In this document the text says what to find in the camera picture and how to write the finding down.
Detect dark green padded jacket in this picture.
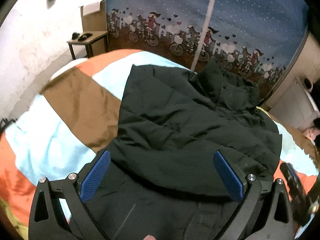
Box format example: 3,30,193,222
87,61,282,239

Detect pile of clothes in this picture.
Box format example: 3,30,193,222
303,118,320,141

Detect person's left hand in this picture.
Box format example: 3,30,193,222
143,235,156,240

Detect colourful striped bed cover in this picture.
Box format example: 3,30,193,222
1,49,319,239

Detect white drawer cabinet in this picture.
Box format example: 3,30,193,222
269,79,319,131

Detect wooden wardrobe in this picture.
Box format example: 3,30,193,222
262,33,319,111

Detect small dark side table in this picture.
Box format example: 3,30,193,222
67,31,108,60

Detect black objects on table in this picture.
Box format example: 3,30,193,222
72,33,93,42

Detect blue fabric wardrobe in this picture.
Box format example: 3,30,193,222
105,0,309,99

